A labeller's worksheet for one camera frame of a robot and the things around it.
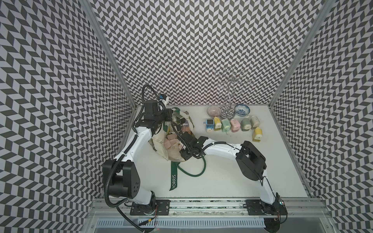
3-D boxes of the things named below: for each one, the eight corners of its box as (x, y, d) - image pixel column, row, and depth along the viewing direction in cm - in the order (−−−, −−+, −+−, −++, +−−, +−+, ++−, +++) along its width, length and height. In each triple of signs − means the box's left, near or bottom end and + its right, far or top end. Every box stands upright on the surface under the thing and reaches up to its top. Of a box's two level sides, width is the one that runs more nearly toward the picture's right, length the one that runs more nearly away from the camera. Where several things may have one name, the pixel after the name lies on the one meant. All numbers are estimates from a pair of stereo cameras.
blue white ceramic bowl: (235, 116, 113) (236, 112, 109) (233, 107, 118) (234, 104, 115) (249, 116, 113) (251, 112, 109) (246, 107, 118) (248, 104, 115)
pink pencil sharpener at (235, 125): (231, 132, 103) (233, 126, 98) (229, 124, 108) (231, 118, 102) (238, 132, 103) (240, 126, 98) (236, 124, 108) (238, 118, 102)
